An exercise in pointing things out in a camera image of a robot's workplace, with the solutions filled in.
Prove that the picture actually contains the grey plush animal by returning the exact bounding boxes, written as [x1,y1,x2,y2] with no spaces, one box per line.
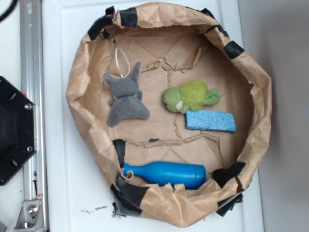
[103,62,150,127]

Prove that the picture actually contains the brown paper bag bin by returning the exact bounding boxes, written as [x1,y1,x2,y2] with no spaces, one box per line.
[66,2,272,227]

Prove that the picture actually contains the green plush turtle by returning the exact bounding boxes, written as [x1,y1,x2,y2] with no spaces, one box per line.
[162,80,221,114]

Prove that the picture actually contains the blue sponge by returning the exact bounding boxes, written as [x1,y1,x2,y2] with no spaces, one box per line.
[185,110,236,132]

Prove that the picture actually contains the blue plastic bottle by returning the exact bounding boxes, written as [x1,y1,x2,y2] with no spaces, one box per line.
[123,161,206,189]

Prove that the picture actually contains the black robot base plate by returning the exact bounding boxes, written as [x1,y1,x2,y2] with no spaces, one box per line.
[0,76,36,186]

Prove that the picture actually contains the aluminium extrusion rail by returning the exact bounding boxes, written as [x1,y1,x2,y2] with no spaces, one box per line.
[20,0,50,232]

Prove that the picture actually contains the metal corner bracket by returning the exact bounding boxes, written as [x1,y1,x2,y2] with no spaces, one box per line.
[14,200,45,232]

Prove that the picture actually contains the black cable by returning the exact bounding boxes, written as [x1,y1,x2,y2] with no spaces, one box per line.
[0,0,20,23]

